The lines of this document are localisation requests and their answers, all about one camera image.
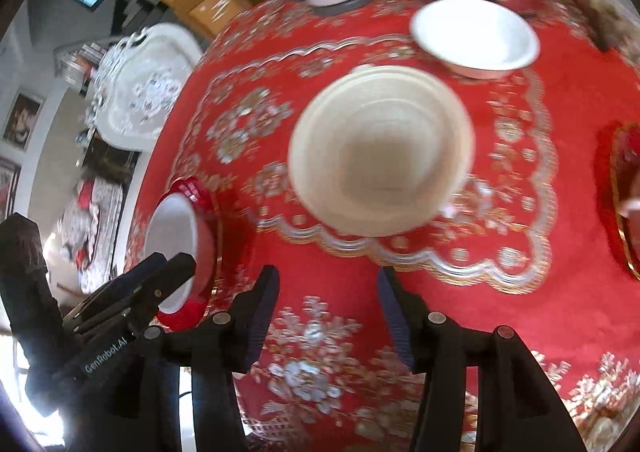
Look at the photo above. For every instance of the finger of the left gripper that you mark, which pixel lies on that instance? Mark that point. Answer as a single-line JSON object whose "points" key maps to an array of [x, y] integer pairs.
{"points": [[115, 290], [146, 299]]}

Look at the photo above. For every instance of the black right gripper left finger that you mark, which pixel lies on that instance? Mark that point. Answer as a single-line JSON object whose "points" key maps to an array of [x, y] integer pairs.
{"points": [[226, 343]]}

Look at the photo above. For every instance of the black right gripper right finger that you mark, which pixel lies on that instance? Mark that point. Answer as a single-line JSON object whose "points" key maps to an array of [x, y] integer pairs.
{"points": [[518, 407]]}

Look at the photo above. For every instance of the small red gold-rimmed plate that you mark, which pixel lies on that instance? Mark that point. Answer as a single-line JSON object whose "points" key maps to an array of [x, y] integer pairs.
{"points": [[186, 307]]}

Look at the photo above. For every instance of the cream ribbed plastic bowl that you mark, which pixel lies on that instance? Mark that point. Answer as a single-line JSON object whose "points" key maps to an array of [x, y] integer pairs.
{"points": [[380, 151]]}

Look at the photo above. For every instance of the pink steel-lined bowl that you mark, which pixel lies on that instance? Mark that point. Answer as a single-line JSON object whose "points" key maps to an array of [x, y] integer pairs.
{"points": [[173, 228]]}

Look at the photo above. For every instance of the large red glass plate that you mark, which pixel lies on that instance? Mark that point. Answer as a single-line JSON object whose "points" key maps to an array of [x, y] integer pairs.
{"points": [[624, 174]]}

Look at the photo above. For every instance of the person's left hand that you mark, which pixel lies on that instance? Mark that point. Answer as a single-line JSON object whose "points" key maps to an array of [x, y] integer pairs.
{"points": [[627, 207]]}

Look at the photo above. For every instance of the floral sofa with red cushions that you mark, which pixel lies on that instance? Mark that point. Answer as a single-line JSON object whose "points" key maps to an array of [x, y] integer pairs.
{"points": [[81, 246]]}

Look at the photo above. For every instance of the dark wooden sideboard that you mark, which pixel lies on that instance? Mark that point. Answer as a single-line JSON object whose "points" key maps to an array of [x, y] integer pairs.
{"points": [[108, 162]]}

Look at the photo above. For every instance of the framed floral painting lower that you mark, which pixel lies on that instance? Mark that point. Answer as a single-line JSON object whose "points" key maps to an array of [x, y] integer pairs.
{"points": [[9, 175]]}

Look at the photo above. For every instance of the framed painting upper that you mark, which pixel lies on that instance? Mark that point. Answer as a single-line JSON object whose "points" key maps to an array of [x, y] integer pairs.
{"points": [[22, 119]]}

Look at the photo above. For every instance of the white ornate chair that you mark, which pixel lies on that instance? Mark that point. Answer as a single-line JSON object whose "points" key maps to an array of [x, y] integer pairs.
{"points": [[138, 83]]}

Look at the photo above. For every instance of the white bowl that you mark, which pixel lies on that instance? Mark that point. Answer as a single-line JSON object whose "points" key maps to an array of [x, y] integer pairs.
{"points": [[475, 39]]}

